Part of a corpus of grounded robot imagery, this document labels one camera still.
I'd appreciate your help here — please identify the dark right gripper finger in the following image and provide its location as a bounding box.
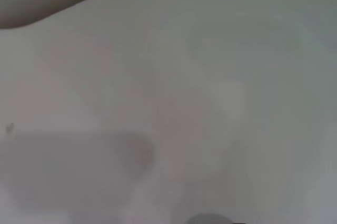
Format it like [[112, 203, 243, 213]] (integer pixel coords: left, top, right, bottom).
[[187, 212, 255, 224]]

